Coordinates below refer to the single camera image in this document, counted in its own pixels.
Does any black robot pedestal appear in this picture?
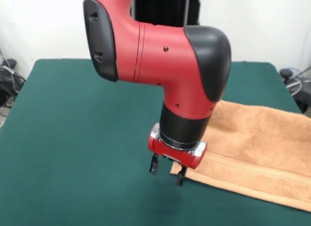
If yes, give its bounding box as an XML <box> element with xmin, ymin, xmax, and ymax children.
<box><xmin>131</xmin><ymin>0</ymin><xmax>212</xmax><ymax>27</ymax></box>

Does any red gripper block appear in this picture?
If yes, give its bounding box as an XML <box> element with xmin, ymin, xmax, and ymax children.
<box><xmin>148</xmin><ymin>122</ymin><xmax>208</xmax><ymax>187</ymax></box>

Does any dark green table cloth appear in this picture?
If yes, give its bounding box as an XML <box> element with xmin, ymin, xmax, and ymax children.
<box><xmin>0</xmin><ymin>58</ymin><xmax>311</xmax><ymax>226</ymax></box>

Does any tan terry towel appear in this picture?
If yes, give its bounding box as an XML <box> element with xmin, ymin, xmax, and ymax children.
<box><xmin>169</xmin><ymin>99</ymin><xmax>311</xmax><ymax>213</ymax></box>

